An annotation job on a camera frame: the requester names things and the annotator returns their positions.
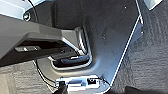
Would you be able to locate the round green-ringed base light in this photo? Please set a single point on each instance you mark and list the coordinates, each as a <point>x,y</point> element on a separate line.
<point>26,16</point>

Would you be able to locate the small white box blue middle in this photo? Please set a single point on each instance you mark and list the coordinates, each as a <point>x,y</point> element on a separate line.
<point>76,83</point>

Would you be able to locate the thick grey torso limb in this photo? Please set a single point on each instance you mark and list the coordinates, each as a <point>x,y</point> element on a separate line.
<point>26,33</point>

